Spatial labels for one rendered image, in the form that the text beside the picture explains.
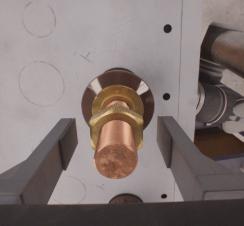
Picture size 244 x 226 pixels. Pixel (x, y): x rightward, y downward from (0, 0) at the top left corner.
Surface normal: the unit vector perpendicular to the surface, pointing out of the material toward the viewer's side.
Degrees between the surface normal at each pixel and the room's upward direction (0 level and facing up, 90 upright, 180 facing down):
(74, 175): 0
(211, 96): 33
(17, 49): 0
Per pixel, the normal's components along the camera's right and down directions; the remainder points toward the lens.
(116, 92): 0.01, 0.29
